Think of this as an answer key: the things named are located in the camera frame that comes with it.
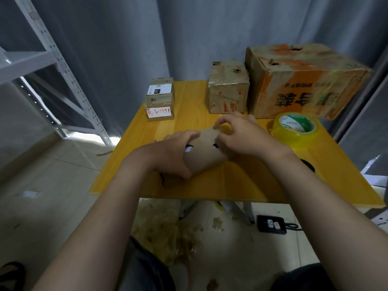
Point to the person's right hand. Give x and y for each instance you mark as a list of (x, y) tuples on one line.
[(248, 136)]

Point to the person's left hand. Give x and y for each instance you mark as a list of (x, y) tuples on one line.
[(163, 154)]

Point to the small cardboard box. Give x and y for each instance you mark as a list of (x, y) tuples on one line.
[(206, 155)]

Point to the yellow tape roll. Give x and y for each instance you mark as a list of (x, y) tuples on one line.
[(296, 133)]

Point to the medium brown cardboard box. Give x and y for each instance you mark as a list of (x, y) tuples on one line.
[(228, 87)]

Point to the long white-labelled cardboard box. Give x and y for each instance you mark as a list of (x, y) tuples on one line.
[(160, 100)]

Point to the large orange print cardboard box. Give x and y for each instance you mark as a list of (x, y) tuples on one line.
[(303, 78)]

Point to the person's right forearm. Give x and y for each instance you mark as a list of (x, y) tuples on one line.
[(327, 221)]

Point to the person's left forearm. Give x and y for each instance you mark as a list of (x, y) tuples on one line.
[(97, 227)]

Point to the tape scraps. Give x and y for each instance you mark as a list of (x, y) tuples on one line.
[(163, 233)]

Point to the person's right leg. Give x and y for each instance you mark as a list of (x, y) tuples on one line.
[(303, 278)]

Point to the yellow wooden table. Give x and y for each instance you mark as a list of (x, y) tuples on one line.
[(133, 142)]

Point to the black power adapter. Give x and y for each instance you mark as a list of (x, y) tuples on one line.
[(271, 224)]

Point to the grey curtain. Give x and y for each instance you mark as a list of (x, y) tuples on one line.
[(151, 33)]

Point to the black sandal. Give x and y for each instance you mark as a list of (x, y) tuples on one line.
[(11, 274)]

